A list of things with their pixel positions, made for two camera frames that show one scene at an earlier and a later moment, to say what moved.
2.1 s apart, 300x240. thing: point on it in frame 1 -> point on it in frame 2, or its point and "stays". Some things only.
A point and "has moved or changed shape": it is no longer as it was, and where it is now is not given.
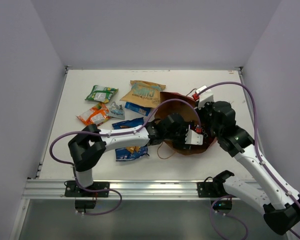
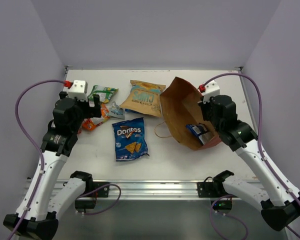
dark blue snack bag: x=130 y=153 stays
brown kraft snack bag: x=144 y=93 has moved or changed shape
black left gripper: x=181 y=136 -> x=94 y=107
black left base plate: x=72 y=190 stays
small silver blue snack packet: x=116 y=111 stays
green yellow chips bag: x=102 y=94 stays
